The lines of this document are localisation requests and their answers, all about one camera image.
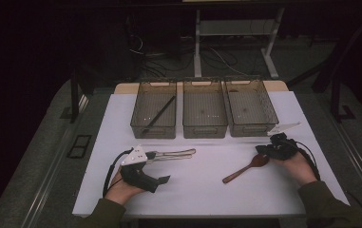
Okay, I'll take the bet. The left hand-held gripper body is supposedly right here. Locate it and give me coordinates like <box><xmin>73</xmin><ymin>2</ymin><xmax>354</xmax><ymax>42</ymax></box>
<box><xmin>119</xmin><ymin>144</ymin><xmax>161</xmax><ymax>194</ymax></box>

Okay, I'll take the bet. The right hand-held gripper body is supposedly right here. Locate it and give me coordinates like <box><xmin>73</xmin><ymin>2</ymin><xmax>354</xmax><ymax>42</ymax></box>
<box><xmin>260</xmin><ymin>122</ymin><xmax>303</xmax><ymax>162</ymax></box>

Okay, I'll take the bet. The brown wooden spoon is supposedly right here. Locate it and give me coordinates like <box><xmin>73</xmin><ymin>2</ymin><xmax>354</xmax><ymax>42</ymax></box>
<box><xmin>221</xmin><ymin>153</ymin><xmax>270</xmax><ymax>185</ymax></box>

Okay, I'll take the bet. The silver metal spoon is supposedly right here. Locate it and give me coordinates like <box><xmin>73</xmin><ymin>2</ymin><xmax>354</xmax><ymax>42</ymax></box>
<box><xmin>155</xmin><ymin>147</ymin><xmax>198</xmax><ymax>157</ymax></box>

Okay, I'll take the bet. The black chopstick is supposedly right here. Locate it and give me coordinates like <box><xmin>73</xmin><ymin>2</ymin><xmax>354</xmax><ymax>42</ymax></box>
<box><xmin>142</xmin><ymin>95</ymin><xmax>178</xmax><ymax>136</ymax></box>

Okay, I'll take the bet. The smoky clear plastic bin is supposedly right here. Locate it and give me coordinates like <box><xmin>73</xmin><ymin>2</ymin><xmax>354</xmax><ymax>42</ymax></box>
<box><xmin>181</xmin><ymin>79</ymin><xmax>229</xmax><ymax>140</ymax></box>
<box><xmin>129</xmin><ymin>80</ymin><xmax>178</xmax><ymax>140</ymax></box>
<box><xmin>222</xmin><ymin>76</ymin><xmax>280</xmax><ymax>138</ymax></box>

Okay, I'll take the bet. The person's left hand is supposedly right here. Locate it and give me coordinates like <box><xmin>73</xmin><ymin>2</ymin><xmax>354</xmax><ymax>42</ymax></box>
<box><xmin>105</xmin><ymin>169</ymin><xmax>146</xmax><ymax>206</ymax></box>

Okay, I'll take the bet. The person's right hand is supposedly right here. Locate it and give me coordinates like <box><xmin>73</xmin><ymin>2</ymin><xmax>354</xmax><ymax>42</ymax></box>
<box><xmin>270</xmin><ymin>151</ymin><xmax>318</xmax><ymax>187</ymax></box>

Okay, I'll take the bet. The white table cover sheet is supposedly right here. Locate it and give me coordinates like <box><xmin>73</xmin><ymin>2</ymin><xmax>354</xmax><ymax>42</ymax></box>
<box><xmin>71</xmin><ymin>90</ymin><xmax>351</xmax><ymax>219</ymax></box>

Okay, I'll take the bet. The black metal stand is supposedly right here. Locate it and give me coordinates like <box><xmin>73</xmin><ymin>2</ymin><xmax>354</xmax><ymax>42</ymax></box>
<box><xmin>311</xmin><ymin>9</ymin><xmax>357</xmax><ymax>124</ymax></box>

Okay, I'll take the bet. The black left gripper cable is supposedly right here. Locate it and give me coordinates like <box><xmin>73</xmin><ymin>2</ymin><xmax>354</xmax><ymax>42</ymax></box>
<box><xmin>102</xmin><ymin>147</ymin><xmax>136</xmax><ymax>199</ymax></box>

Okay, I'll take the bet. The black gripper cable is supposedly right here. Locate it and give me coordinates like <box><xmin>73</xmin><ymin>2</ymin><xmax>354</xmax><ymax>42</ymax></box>
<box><xmin>102</xmin><ymin>147</ymin><xmax>136</xmax><ymax>199</ymax></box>
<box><xmin>295</xmin><ymin>140</ymin><xmax>322</xmax><ymax>182</ymax></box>

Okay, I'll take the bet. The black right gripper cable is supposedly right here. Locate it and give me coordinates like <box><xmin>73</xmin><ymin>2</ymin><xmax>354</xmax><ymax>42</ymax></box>
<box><xmin>295</xmin><ymin>140</ymin><xmax>322</xmax><ymax>182</ymax></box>

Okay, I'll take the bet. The metal floor rail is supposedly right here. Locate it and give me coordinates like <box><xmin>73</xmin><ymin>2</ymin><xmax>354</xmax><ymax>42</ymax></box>
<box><xmin>322</xmin><ymin>101</ymin><xmax>362</xmax><ymax>207</ymax></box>
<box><xmin>19</xmin><ymin>94</ymin><xmax>90</xmax><ymax>228</ymax></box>

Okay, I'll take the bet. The black floor cable bundle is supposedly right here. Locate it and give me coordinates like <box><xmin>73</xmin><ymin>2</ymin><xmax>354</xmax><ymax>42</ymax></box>
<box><xmin>126</xmin><ymin>32</ymin><xmax>200</xmax><ymax>79</ymax></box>

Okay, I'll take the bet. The white floor cable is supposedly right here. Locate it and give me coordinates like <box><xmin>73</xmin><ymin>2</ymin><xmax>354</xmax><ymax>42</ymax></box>
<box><xmin>209</xmin><ymin>47</ymin><xmax>253</xmax><ymax>78</ymax></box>

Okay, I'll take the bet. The white metal desk frame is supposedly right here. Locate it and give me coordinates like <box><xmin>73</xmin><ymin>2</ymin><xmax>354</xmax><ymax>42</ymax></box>
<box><xmin>193</xmin><ymin>7</ymin><xmax>286</xmax><ymax>80</ymax></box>

